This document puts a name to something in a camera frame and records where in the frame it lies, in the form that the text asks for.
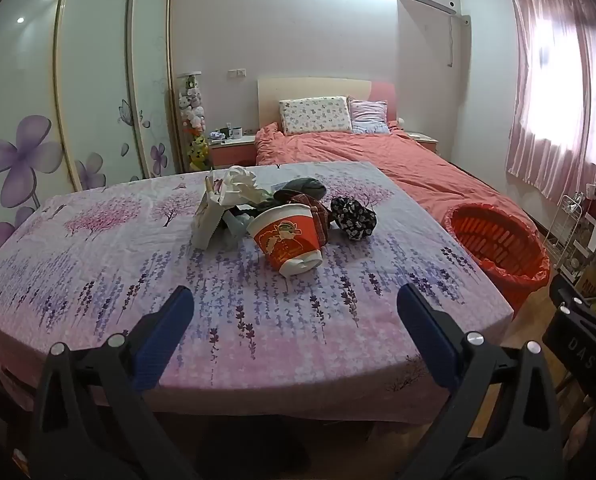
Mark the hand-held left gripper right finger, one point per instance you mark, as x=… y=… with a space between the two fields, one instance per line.
x=428 y=340

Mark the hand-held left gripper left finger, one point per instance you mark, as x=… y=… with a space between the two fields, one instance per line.
x=165 y=330

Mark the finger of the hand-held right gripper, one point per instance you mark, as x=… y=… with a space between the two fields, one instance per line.
x=580 y=306

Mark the red plastic waste basket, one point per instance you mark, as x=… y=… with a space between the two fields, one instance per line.
x=488 y=242

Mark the white paper bag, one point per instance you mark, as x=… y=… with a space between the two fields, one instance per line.
x=205 y=220

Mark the black white patterned cloth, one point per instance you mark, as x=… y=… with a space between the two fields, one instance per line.
x=355 y=220

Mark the red instant noodle cup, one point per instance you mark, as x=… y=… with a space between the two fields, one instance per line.
x=288 y=240

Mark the red plaid cloth pouch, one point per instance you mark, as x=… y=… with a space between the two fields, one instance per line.
x=320 y=217

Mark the white plastic bag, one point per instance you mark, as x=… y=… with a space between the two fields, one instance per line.
x=238 y=182

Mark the cardboard box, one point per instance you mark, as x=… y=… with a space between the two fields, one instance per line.
x=593 y=280

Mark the red plastic bag liner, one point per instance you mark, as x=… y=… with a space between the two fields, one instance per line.
x=525 y=302

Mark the floral print tablecloth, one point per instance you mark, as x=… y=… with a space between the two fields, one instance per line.
x=128 y=270

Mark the light blue sock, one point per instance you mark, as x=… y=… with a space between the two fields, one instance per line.
x=238 y=225

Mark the bed with salmon duvet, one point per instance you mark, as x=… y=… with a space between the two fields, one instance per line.
x=403 y=160

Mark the pink bedside nightstand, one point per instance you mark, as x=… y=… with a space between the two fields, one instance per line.
x=228 y=154

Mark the dark green cloth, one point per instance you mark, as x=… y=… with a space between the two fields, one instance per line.
x=300 y=187

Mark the beige bedside nightstand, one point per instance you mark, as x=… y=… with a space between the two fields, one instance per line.
x=425 y=140

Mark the white mug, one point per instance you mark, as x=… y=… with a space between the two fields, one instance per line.
x=235 y=133

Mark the stack of plush toys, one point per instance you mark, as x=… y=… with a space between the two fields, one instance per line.
x=194 y=120

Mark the pink curtain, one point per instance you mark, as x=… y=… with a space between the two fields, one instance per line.
x=553 y=85

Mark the pink striped pillow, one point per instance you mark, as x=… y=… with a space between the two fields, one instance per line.
x=370 y=116

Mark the floral print pillow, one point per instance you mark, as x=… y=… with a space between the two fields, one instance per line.
x=315 y=115

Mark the wardrobe with flower print doors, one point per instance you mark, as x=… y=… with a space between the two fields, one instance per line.
x=93 y=85

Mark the beige and pink headboard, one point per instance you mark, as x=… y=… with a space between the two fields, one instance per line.
x=303 y=89

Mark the air conditioner pipe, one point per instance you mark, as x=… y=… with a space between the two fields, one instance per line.
x=450 y=40

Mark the white air conditioner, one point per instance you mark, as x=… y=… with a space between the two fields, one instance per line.
x=428 y=2

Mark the white wall socket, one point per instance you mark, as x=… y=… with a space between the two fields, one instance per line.
x=238 y=73

